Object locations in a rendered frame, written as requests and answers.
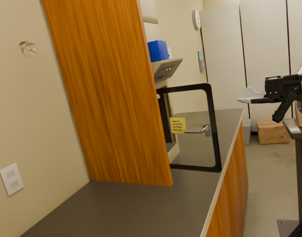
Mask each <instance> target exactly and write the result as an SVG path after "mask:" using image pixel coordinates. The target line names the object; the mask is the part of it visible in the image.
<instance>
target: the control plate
mask: <svg viewBox="0 0 302 237"><path fill-rule="evenodd" d="M174 66H175V65H172V66H168V67H164V68H161V69H160V70H159V72H158V74H157V75H156V77H155V78H154V81H155V82H157V81H159V80H162V79H165V78H167V77H168V75H169V73H170V72H171V70H172V69H173V67H174ZM167 74H168V75H167ZM162 75H164V76H162ZM165 75H166V76H165ZM161 76H162V77H161ZM158 77H161V79H160V78H159V79H158ZM156 78H157V79H156Z"/></svg>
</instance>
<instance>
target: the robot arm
mask: <svg viewBox="0 0 302 237"><path fill-rule="evenodd" d="M275 77H277V79H269V78H275ZM264 87H265V92H266V94H264V91H263V90H256V89H255V87H254V86H253V85H249V86H248V87H247V89H246V94H245V97H243V98H238V99H237V101H239V102H241V103H279V102H282V103H281V104H280V106H279V107H278V109H277V110H276V111H275V112H274V113H273V115H272V121H274V122H276V123H279V122H280V121H282V119H283V118H284V116H285V113H286V112H287V110H288V109H289V107H290V106H291V104H292V103H293V101H294V100H295V101H299V102H300V106H301V108H302V64H301V66H300V67H299V68H298V70H297V71H296V73H295V74H293V75H286V76H282V75H281V76H274V77H266V78H265V86H264Z"/></svg>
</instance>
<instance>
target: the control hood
mask: <svg viewBox="0 0 302 237"><path fill-rule="evenodd" d="M182 61H183V57H179V58H173V59H168V60H162V61H158V62H153V63H151V65H152V70H153V76H154V78H155V77H156V75H157V74H158V72H159V70H160V69H161V68H164V67H168V66H172V65H175V66H174V67H173V69H172V70H171V72H170V73H169V75H168V77H167V78H165V79H168V78H170V77H172V75H173V74H174V72H175V71H176V69H177V68H178V67H179V65H180V64H181V62H182ZM165 79H162V80H165ZM162 80H159V81H162ZM159 81H157V82H159ZM155 83H156V82H155Z"/></svg>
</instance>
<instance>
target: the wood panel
mask: <svg viewBox="0 0 302 237"><path fill-rule="evenodd" d="M42 1H43V4H44V8H45V12H46V16H47V19H48V23H49V27H50V30H51V34H52V37H53V41H54V45H55V49H56V52H57V56H58V60H59V63H60V67H61V71H62V75H63V78H64V82H65V86H66V89H67V93H68V96H69V100H70V104H71V108H72V111H73V115H74V119H75V122H76V126H77V130H78V134H79V137H80V141H81V144H82V148H83V152H84V155H85V159H86V163H87V167H88V170H89V174H90V177H91V180H93V181H105V182H123V183H135V184H147V185H159V186H172V184H173V180H172V175H171V169H170V163H169V157H168V152H167V147H166V141H165V136H164V131H163V124H162V119H161V114H160V109H159V103H158V98H157V93H156V88H155V81H154V76H153V70H152V65H151V60H150V54H149V50H148V44H147V37H146V32H145V27H144V22H143V16H142V11H141V6H140V0H42Z"/></svg>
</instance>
